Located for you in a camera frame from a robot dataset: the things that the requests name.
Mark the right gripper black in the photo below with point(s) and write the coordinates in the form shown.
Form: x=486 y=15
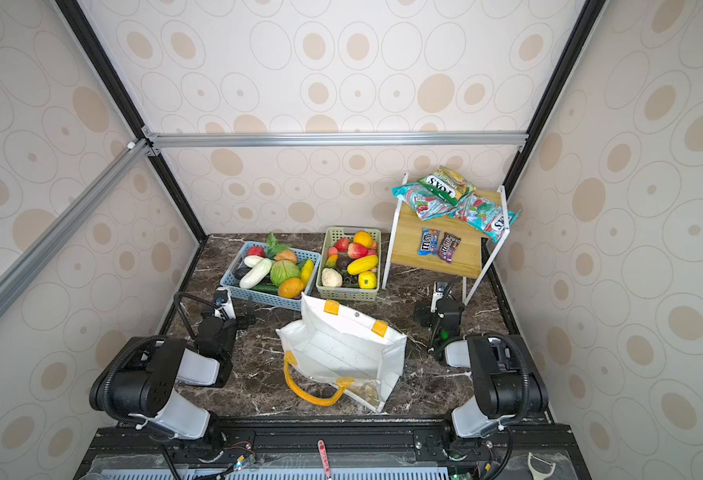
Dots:
x=435 y=311

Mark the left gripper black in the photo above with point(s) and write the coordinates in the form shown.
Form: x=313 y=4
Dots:
x=235 y=318

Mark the purple m&m packet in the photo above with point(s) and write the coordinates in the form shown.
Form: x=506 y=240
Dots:
x=448 y=247

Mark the white grocery bag yellow handles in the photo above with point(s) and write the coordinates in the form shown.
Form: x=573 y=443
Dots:
x=356 y=354

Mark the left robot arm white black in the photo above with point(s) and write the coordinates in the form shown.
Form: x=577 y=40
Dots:
x=138 y=387

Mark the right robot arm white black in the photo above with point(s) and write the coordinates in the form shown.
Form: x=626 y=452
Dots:
x=507 y=386

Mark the teal red candy bag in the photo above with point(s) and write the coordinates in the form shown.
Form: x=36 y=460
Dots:
x=481 y=214

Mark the green candy bag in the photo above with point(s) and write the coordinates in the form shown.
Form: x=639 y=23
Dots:
x=448 y=185

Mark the blue plastic basket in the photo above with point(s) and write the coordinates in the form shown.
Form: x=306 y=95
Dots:
x=242 y=264

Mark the green cucumber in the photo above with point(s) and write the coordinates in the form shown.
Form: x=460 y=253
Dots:
x=266 y=288

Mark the white radish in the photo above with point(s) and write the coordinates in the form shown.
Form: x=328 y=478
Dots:
x=257 y=273

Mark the red tomato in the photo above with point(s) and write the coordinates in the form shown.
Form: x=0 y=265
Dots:
x=257 y=251

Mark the small wooden side table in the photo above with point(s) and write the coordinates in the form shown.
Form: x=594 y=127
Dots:
x=471 y=262

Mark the green cabbage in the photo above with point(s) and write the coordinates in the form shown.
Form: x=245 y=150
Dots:
x=284 y=270

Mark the blue m&m packet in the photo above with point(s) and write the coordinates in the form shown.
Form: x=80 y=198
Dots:
x=429 y=242

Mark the green leaf vegetable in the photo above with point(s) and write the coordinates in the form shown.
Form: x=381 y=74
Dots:
x=274 y=247

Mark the brown potato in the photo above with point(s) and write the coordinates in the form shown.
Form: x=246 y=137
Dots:
x=287 y=255

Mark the yellow corn cob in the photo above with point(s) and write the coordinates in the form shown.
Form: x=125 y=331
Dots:
x=307 y=271

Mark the long yellow fruit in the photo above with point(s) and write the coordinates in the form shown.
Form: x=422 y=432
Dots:
x=363 y=264

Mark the red apple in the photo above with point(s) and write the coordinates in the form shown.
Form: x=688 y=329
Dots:
x=356 y=251

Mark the orange fruit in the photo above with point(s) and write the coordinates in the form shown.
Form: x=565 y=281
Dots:
x=364 y=238

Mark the cream garlic bulb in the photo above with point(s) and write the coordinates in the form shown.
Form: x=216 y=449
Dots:
x=332 y=278

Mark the dark passion fruit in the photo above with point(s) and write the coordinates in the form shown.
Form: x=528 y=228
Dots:
x=343 y=262

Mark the red strawberry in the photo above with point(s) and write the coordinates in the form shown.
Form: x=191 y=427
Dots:
x=343 y=244

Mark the green plastic basket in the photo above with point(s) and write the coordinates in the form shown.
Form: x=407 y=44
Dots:
x=350 y=290

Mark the horizontal aluminium bar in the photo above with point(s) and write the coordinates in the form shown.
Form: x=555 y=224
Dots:
x=339 y=139

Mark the white peeler tool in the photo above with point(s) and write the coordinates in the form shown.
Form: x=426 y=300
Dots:
x=539 y=468

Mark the left diagonal aluminium bar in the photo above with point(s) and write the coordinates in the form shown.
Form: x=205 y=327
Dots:
x=29 y=265

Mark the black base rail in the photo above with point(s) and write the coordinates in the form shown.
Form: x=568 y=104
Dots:
x=358 y=448

